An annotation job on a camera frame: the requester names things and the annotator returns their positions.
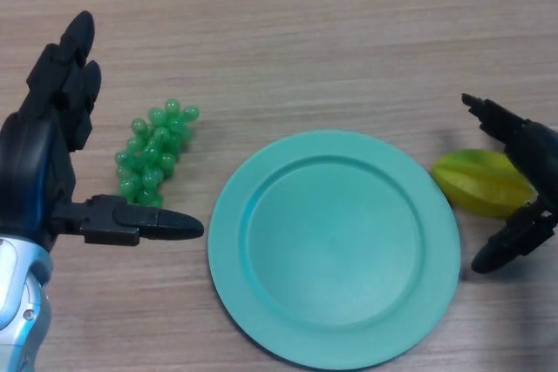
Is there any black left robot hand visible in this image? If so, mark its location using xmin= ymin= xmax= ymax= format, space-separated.
xmin=0 ymin=10 xmax=205 ymax=254

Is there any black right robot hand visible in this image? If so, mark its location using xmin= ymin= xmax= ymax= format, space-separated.
xmin=460 ymin=92 xmax=558 ymax=275

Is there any teal round plate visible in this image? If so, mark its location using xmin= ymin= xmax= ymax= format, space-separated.
xmin=208 ymin=129 xmax=462 ymax=359

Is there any yellow starfruit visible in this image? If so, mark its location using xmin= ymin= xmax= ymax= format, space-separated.
xmin=431 ymin=149 xmax=538 ymax=220

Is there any green grape bunch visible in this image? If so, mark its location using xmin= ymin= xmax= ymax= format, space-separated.
xmin=113 ymin=98 xmax=201 ymax=208

